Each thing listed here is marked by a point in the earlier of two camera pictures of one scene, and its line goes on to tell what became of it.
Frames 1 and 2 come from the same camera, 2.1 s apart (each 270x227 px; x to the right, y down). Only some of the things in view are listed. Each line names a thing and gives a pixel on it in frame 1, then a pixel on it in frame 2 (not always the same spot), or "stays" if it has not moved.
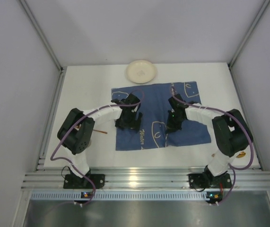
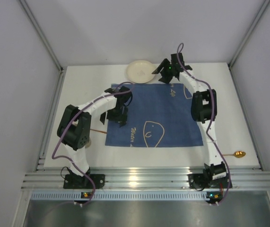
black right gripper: [174, 123] to [165, 71]
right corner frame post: [261, 10] stays
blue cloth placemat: [155, 107] stays
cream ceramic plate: [141, 71] stays
